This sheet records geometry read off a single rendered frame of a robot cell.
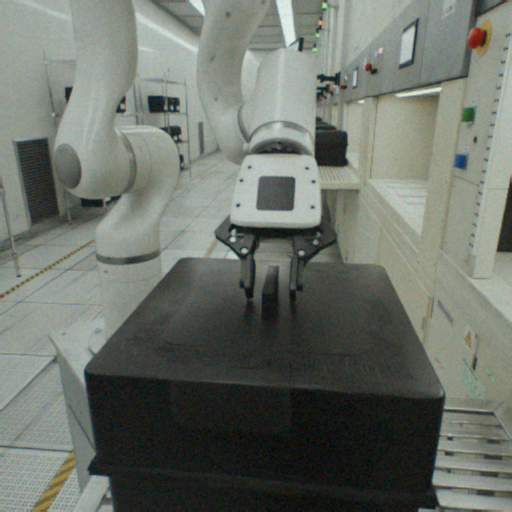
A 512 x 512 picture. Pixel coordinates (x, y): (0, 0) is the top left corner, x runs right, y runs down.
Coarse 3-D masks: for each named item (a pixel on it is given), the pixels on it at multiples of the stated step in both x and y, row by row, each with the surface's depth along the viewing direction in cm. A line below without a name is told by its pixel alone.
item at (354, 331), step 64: (128, 320) 42; (192, 320) 41; (256, 320) 41; (320, 320) 41; (384, 320) 42; (128, 384) 33; (192, 384) 32; (256, 384) 32; (320, 384) 32; (384, 384) 32; (128, 448) 35; (192, 448) 34; (256, 448) 34; (320, 448) 33; (384, 448) 32
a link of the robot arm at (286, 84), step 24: (264, 72) 55; (288, 72) 53; (312, 72) 56; (264, 96) 52; (288, 96) 51; (312, 96) 54; (240, 120) 56; (264, 120) 50; (288, 120) 50; (312, 120) 52
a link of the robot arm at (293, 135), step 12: (264, 132) 50; (276, 132) 49; (288, 132) 49; (300, 132) 50; (252, 144) 50; (264, 144) 50; (288, 144) 49; (300, 144) 49; (312, 144) 51; (312, 156) 51
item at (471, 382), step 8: (488, 24) 85; (488, 32) 85; (488, 40) 85; (480, 48) 89; (504, 48) 77; (480, 56) 89; (472, 104) 92; (464, 152) 96; (488, 160) 82; (464, 360) 90; (464, 368) 90; (464, 376) 90; (472, 376) 86; (464, 384) 90; (472, 384) 86; (480, 384) 82; (472, 392) 86; (480, 392) 82
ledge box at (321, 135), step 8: (320, 136) 321; (328, 136) 320; (336, 136) 319; (344, 136) 318; (320, 144) 321; (328, 144) 321; (336, 144) 320; (344, 144) 319; (320, 152) 324; (328, 152) 324; (336, 152) 323; (344, 152) 322; (320, 160) 327; (328, 160) 326; (336, 160) 325; (344, 160) 324
